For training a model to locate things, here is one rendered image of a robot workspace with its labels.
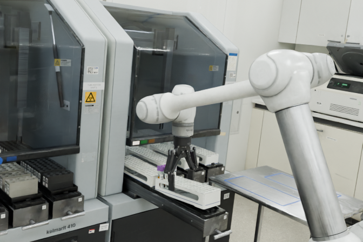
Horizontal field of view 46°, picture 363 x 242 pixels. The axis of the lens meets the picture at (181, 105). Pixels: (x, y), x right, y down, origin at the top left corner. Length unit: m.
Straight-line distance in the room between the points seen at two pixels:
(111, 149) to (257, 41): 2.70
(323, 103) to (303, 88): 2.75
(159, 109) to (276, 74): 0.55
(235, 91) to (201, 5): 2.25
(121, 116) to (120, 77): 0.18
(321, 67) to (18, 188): 1.17
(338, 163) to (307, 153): 2.74
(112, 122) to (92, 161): 0.19
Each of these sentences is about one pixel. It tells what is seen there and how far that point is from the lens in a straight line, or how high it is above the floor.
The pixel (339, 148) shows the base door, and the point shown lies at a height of 0.65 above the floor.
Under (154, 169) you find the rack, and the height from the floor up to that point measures 0.86.
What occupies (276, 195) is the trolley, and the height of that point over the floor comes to 0.82.
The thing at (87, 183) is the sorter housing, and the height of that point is 0.81.
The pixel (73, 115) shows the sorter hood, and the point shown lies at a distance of 1.76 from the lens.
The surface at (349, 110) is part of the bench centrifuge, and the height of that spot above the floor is 0.99.
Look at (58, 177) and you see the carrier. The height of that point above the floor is 0.87.
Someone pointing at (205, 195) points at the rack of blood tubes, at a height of 0.89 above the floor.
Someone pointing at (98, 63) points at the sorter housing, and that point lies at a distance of 1.80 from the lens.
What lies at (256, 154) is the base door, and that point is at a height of 0.36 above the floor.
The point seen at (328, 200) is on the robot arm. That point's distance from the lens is 1.26.
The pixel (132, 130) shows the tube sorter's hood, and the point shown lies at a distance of 1.94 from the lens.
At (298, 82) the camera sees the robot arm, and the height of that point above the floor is 1.38.
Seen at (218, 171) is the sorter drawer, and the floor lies 0.78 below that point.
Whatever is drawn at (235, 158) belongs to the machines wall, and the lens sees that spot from 4.41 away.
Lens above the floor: 1.49
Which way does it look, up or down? 10 degrees down
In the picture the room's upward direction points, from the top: 6 degrees clockwise
